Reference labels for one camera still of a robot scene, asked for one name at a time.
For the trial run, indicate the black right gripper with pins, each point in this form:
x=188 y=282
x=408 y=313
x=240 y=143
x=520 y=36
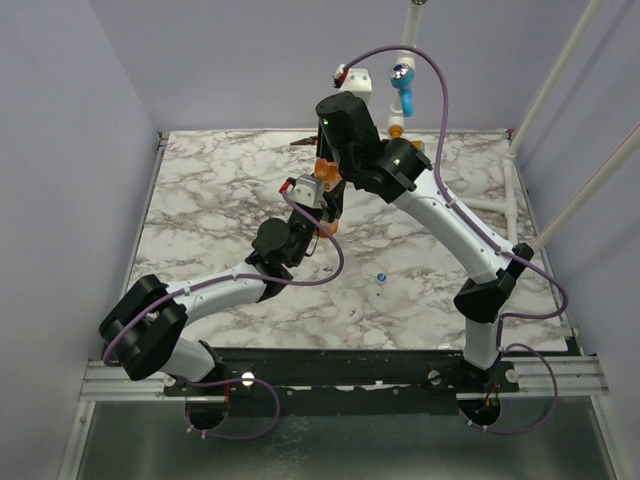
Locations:
x=326 y=151

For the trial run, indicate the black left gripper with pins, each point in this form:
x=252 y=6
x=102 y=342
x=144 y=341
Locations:
x=334 y=204

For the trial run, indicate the orange label tea bottle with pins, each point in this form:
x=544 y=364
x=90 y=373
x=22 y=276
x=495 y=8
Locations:
x=333 y=188

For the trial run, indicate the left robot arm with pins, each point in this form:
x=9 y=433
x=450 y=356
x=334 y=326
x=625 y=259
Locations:
x=143 y=331

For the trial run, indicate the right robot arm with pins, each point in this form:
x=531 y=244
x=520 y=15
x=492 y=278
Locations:
x=397 y=172

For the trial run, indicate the orange plastic faucet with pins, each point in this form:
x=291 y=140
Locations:
x=398 y=131

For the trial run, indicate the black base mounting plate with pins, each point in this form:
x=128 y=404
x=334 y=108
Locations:
x=347 y=382

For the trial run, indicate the yellow handled pliers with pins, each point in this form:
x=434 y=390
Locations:
x=312 y=140

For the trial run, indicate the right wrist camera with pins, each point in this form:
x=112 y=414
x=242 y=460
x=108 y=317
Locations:
x=355 y=80

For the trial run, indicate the aluminium rail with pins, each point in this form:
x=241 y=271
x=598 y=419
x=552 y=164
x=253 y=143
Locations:
x=556 y=375

